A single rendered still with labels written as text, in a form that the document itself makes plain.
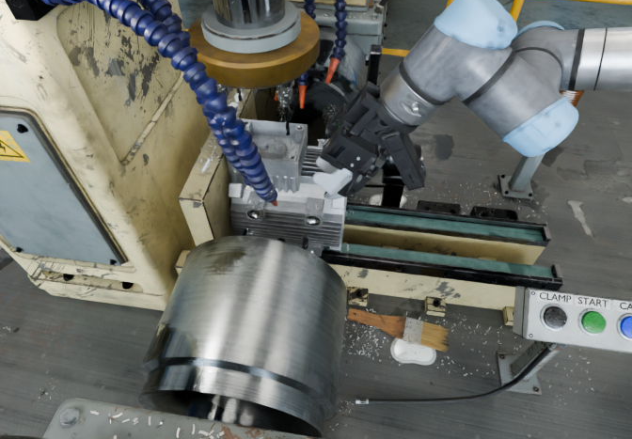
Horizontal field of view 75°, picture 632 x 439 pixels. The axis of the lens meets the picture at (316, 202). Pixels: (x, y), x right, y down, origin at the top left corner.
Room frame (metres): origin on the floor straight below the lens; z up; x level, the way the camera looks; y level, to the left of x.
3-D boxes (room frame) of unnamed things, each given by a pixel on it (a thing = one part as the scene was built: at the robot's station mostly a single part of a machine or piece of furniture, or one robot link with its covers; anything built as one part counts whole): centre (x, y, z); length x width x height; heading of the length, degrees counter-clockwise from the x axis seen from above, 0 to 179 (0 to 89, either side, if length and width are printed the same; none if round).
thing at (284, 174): (0.54, 0.08, 1.11); 0.12 x 0.11 x 0.07; 82
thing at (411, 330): (0.36, -0.17, 0.80); 0.21 x 0.05 x 0.01; 73
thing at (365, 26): (1.12, -0.04, 0.99); 0.35 x 0.31 x 0.37; 172
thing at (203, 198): (0.55, 0.20, 0.97); 0.30 x 0.11 x 0.34; 172
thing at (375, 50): (0.64, -0.10, 1.12); 0.04 x 0.03 x 0.26; 82
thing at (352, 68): (0.86, 0.00, 1.04); 0.41 x 0.25 x 0.25; 172
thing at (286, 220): (0.53, 0.04, 1.01); 0.20 x 0.19 x 0.19; 82
